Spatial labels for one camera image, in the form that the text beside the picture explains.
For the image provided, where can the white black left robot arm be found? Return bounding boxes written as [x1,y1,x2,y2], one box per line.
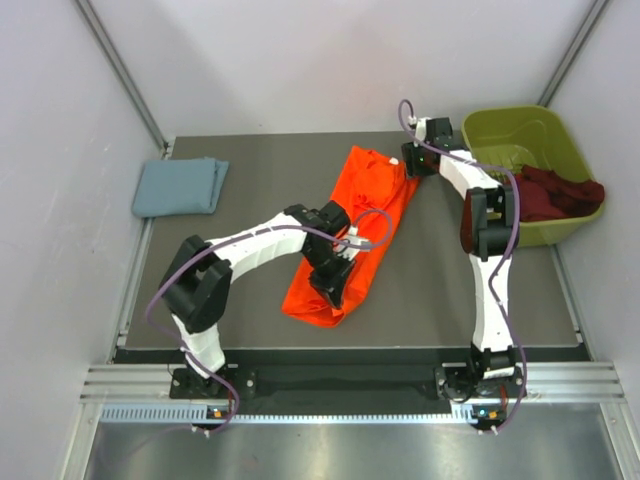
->
[160,201,368,397]

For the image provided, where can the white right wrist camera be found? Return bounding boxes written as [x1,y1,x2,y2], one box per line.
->
[407,115,431,145]

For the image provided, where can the slotted grey cable duct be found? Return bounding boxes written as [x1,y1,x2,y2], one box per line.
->
[101,403,506,424]

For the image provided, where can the green plastic basket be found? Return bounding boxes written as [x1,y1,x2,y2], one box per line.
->
[462,105,604,247]

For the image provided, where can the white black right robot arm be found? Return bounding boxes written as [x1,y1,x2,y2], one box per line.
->
[399,114,519,396]

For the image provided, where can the aluminium corner post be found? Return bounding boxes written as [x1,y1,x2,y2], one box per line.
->
[536,0,612,108]
[71,0,169,153]

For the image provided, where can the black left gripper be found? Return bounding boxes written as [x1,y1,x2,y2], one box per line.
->
[302,243,356,311]

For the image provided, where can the right aluminium corner post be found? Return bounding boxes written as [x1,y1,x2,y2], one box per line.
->
[536,0,612,108]

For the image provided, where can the aluminium front frame rail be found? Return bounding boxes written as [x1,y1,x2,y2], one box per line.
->
[80,362,625,403]

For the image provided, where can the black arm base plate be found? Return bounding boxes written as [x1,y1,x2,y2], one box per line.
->
[170,364,525,402]

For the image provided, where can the orange t shirt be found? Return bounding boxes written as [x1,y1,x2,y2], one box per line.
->
[280,145,421,329]

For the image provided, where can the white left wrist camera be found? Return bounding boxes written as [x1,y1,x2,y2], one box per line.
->
[335,225,371,260]

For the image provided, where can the left aluminium corner post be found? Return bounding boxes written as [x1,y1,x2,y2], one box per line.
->
[71,0,169,153]

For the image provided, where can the dark red t shirt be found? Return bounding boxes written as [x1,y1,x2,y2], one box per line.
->
[515,165,605,222]

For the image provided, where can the folded grey-blue t shirt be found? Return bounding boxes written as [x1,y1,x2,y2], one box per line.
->
[132,157,229,219]

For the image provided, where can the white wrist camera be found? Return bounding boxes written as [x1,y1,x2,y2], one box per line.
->
[407,115,431,145]
[335,225,371,260]

